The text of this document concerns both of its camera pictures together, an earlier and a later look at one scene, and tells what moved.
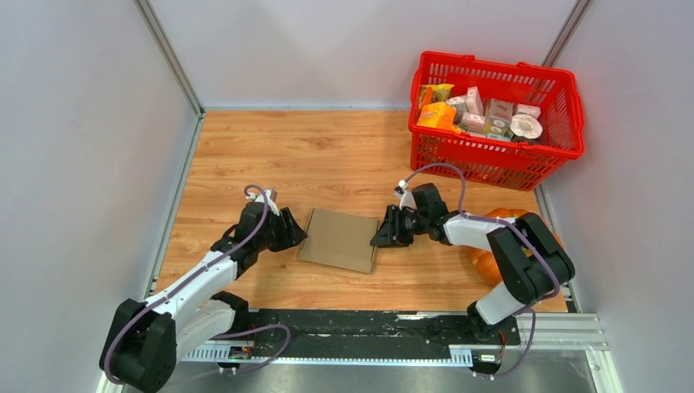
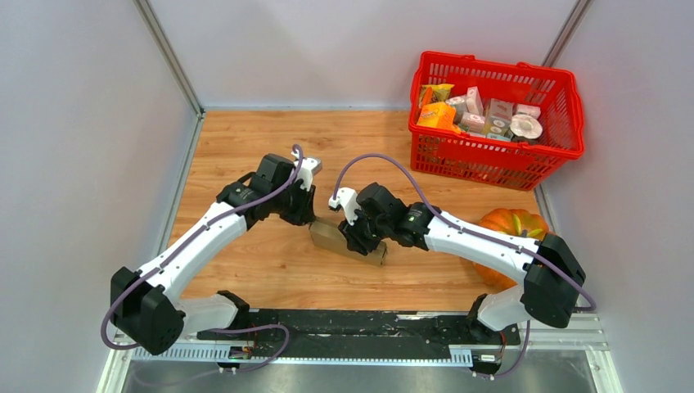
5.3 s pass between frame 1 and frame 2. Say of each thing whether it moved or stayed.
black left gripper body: moved
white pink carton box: stayed
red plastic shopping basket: stayed
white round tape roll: stayed
